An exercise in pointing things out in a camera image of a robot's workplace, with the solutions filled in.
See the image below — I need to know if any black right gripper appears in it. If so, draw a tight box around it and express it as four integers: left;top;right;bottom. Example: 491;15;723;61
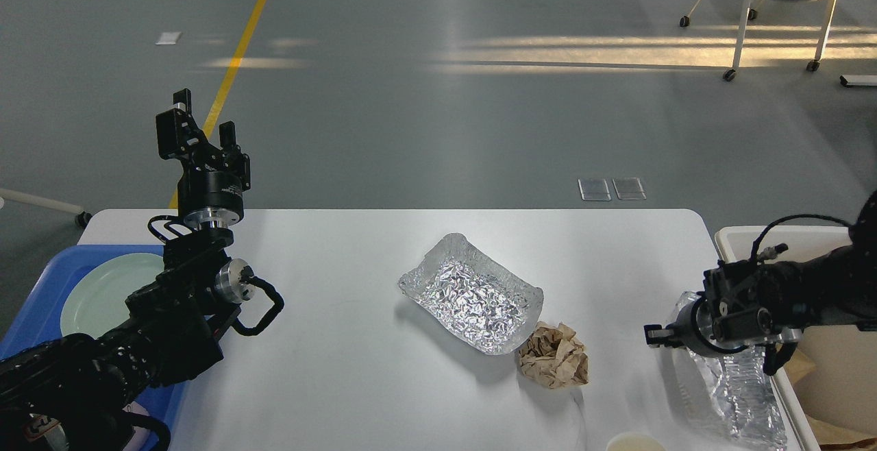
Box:
644;297;750;358

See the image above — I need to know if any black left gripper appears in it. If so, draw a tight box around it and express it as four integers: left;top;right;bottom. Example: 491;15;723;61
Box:
156;89;251;229

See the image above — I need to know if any foil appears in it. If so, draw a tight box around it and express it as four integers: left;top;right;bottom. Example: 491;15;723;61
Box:
668;291;789;450

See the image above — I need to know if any white cup bottom edge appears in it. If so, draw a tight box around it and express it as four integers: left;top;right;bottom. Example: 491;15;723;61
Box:
605;432;666;451

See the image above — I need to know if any brown paper bag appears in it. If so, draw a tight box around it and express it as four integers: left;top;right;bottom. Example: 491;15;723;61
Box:
783;349;817;386

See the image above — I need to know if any light green plate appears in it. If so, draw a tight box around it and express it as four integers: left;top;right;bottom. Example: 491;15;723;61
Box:
60;252;164;339

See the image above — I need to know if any pink mug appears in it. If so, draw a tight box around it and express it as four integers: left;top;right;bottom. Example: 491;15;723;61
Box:
123;402;151;451

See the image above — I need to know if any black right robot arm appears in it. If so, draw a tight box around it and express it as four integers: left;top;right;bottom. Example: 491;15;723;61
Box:
644;195;876;376

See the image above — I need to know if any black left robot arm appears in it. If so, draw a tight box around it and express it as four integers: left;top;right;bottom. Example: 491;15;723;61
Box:
1;89;284;450

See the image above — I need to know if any crumpled brown paper ball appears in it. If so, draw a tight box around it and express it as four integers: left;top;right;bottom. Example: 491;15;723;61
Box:
517;321;589;389

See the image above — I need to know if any white paper on floor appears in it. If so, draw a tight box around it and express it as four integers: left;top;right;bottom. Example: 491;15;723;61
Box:
156;32;182;46

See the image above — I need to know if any white leg with caster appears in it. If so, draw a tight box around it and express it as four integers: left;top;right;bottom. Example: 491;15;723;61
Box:
1;188;92;229

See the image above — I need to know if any white plastic bin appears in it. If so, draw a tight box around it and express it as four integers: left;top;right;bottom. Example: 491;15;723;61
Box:
715;225;876;450

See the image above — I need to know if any brown paper in bin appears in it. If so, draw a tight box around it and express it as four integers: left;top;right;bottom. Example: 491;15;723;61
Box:
805;413;876;450

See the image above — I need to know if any aluminium foil tray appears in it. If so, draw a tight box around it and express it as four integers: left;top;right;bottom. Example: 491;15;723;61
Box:
397;233;544;355

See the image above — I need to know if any blue plastic tray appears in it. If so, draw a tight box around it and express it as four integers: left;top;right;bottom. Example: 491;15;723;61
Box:
2;245;197;450

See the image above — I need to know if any white bar on floor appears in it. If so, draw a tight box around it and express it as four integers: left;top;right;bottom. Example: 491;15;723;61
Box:
839;74;877;88

